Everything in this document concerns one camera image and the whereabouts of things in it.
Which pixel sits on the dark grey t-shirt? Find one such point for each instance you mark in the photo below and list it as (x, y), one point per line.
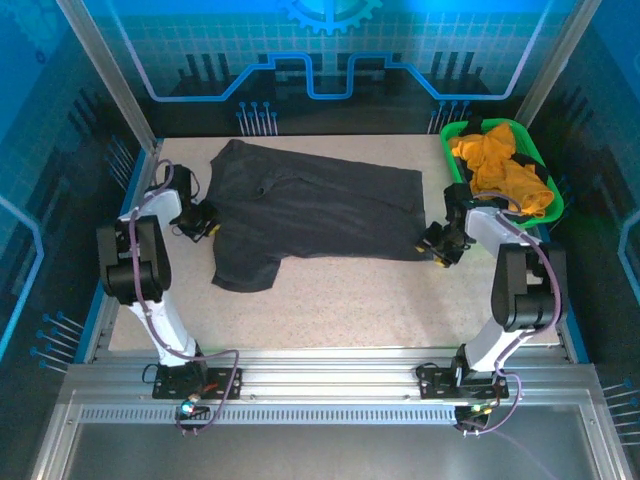
(310, 210)

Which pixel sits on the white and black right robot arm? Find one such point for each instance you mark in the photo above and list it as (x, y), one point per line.
(487, 230)

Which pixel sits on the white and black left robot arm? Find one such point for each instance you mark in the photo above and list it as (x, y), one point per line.
(165, 325)

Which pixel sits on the orange t-shirt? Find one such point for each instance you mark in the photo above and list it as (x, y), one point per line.
(495, 165)

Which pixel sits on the green plastic basket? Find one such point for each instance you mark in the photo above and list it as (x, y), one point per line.
(547, 212)

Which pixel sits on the grey metal front panel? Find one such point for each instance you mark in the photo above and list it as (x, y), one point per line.
(320, 450)

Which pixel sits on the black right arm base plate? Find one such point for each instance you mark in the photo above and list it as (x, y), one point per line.
(437, 382)

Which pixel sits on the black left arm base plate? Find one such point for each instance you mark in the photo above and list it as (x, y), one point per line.
(170, 385)

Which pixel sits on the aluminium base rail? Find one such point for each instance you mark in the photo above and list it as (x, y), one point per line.
(325, 375)

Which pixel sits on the aluminium frame post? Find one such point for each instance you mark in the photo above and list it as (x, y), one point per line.
(110, 75)
(555, 65)

